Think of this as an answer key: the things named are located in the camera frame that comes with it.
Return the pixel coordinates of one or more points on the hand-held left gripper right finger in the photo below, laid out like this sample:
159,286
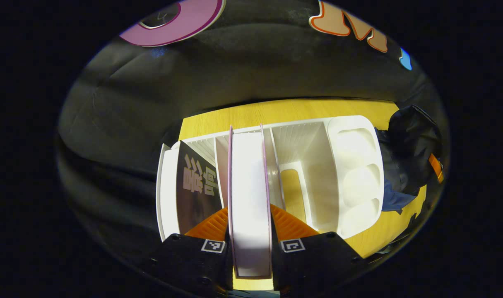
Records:
313,260

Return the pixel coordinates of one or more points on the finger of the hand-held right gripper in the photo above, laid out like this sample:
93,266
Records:
436,169

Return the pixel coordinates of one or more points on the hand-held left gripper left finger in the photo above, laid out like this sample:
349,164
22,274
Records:
189,260

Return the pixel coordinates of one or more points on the blue schoolbag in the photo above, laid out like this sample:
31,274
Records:
408,153

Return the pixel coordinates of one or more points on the dark cover book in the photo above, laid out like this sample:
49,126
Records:
195,194

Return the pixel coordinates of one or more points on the pink cover book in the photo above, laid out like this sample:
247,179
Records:
250,198

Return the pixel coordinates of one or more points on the white bookshelf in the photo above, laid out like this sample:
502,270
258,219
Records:
317,165

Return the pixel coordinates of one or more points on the black backdrop cloth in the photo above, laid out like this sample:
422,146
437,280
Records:
255,62

